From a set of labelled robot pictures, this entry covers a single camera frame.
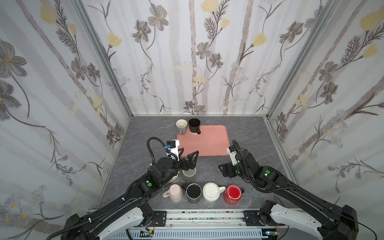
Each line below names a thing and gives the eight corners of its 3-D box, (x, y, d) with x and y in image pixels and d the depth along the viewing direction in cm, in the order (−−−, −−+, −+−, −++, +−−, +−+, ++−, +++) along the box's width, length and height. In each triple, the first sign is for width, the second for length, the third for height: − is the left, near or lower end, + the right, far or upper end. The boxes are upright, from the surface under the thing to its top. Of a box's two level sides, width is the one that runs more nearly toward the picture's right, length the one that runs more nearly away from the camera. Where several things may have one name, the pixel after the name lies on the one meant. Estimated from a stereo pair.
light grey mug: (176, 137, 108) (175, 129, 100) (177, 127, 114) (176, 119, 107) (186, 138, 108) (186, 130, 100) (187, 127, 114) (186, 119, 107)
